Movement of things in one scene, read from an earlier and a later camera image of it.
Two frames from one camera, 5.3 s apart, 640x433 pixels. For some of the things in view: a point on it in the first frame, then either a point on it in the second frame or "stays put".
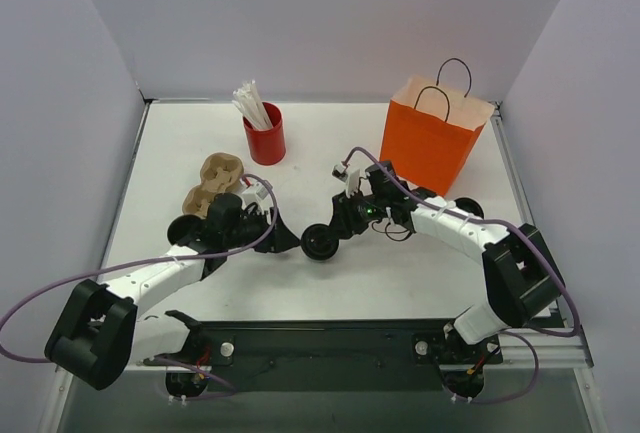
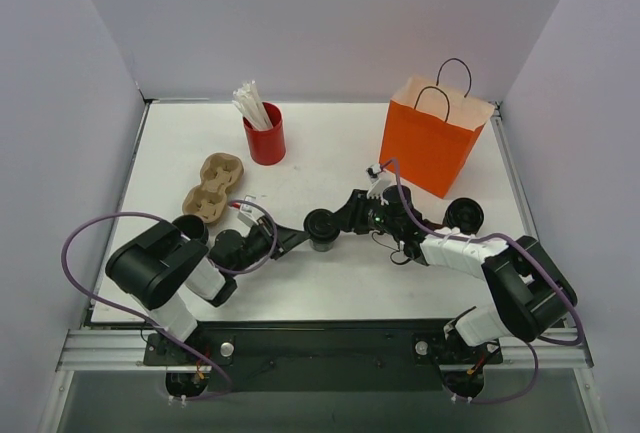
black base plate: (326, 355) stays put
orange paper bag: (431, 129) stays put
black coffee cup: (323, 260) to (321, 247)
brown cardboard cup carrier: (220, 173) stays put
